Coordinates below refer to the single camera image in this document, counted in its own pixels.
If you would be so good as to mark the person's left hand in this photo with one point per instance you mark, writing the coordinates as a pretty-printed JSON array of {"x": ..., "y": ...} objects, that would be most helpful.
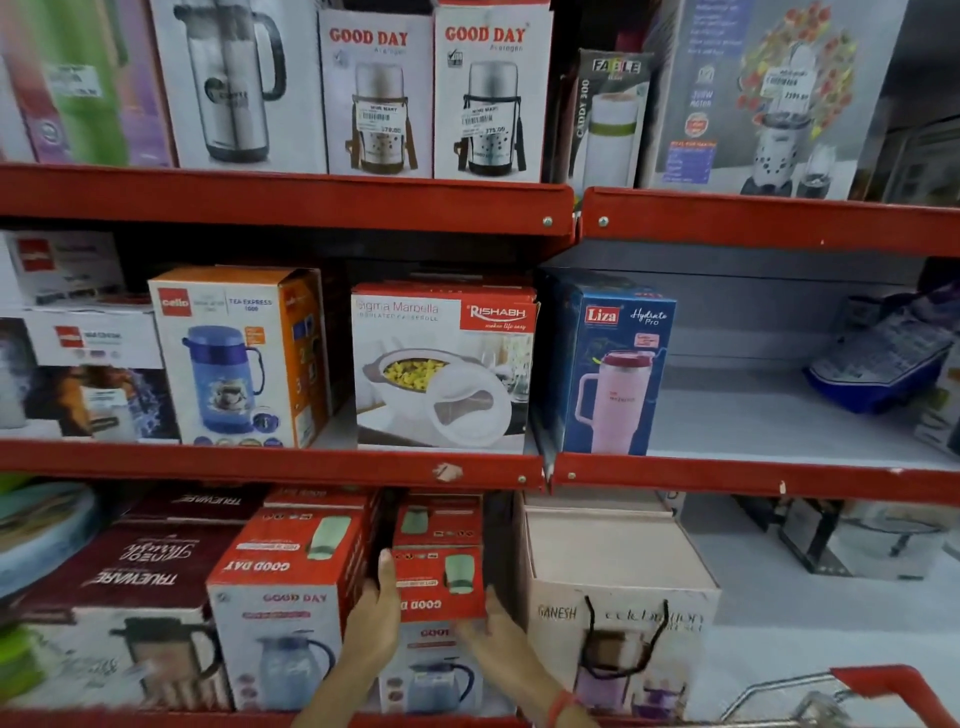
[{"x": 371, "y": 626}]

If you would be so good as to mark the person's right hand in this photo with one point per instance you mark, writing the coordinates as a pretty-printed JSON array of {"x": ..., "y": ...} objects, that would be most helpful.
[{"x": 514, "y": 656}]

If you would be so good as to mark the person's left thumb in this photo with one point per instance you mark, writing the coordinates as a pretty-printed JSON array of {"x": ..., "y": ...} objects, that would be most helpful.
[{"x": 388, "y": 576}]

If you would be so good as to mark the person's right thumb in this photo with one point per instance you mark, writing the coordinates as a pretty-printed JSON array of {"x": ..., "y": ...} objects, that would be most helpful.
[{"x": 499, "y": 606}]

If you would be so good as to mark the small red white jug box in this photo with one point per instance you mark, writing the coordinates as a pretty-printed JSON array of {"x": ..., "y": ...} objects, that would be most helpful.
[
  {"x": 435, "y": 581},
  {"x": 439, "y": 521}
]

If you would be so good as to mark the person's left forearm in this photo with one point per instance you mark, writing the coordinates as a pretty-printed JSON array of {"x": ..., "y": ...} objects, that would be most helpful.
[{"x": 334, "y": 701}]

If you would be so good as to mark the person's right forearm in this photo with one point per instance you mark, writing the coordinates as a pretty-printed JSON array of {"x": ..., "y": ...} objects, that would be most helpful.
[{"x": 577, "y": 716}]

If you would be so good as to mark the large red white jug box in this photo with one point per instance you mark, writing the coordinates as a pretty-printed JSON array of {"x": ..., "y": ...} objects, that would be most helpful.
[
  {"x": 319, "y": 497},
  {"x": 281, "y": 600}
]

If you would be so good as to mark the beige flask box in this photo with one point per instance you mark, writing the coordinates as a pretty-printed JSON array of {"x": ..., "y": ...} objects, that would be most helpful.
[{"x": 615, "y": 592}]

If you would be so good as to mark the red wristband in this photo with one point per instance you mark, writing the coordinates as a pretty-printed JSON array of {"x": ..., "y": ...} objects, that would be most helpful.
[{"x": 559, "y": 709}]

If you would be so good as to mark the maroon flask box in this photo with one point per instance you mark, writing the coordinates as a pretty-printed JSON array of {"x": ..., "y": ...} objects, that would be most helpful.
[
  {"x": 195, "y": 502},
  {"x": 127, "y": 592}
]

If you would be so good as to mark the white red casserole box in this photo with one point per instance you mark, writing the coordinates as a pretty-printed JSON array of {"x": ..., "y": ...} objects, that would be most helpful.
[{"x": 442, "y": 371}]

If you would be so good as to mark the blue pink tumbler box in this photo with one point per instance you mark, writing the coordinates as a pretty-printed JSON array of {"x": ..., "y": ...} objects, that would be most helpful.
[{"x": 615, "y": 375}]

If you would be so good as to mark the orange white blue flask box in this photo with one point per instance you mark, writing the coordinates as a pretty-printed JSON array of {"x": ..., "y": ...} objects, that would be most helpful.
[{"x": 225, "y": 360}]

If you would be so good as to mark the teal round container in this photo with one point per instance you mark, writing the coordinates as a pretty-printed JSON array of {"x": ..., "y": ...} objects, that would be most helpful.
[{"x": 41, "y": 529}]

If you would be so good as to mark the electric kettle box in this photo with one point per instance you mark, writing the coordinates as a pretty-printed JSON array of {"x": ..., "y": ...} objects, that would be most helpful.
[{"x": 82, "y": 401}]

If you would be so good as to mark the white box with red logo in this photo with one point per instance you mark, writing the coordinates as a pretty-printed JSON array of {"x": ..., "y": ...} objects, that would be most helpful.
[
  {"x": 97, "y": 337},
  {"x": 60, "y": 266}
]

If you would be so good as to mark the green plastic item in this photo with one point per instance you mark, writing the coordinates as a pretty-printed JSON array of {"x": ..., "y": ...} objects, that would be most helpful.
[{"x": 16, "y": 664}]

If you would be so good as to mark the red metal shelf rack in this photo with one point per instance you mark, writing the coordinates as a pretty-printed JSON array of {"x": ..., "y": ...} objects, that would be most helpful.
[{"x": 300, "y": 201}]

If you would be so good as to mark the blue weighing scale package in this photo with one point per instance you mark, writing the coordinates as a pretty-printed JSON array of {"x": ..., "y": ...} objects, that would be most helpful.
[{"x": 877, "y": 360}]

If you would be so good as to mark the white steel flask box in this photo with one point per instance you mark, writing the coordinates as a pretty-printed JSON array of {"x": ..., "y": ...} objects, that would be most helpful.
[
  {"x": 491, "y": 97},
  {"x": 376, "y": 97}
]

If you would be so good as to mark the dark red box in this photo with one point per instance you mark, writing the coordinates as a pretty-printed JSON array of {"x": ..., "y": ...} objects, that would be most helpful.
[{"x": 561, "y": 127}]

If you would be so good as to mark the white green box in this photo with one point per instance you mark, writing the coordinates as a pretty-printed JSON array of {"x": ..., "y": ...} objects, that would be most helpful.
[{"x": 941, "y": 416}]

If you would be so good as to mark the black white bottle box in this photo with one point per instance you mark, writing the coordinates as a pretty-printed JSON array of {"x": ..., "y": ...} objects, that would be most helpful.
[{"x": 611, "y": 124}]

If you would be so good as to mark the steel jug box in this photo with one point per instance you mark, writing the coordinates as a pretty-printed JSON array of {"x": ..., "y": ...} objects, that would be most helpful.
[{"x": 240, "y": 86}]

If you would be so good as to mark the grey blender box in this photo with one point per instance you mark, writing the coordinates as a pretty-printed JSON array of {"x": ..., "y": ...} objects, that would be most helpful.
[{"x": 765, "y": 105}]

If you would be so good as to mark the green purple bottle box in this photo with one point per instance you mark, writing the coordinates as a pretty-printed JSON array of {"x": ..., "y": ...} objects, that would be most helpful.
[{"x": 82, "y": 82}]

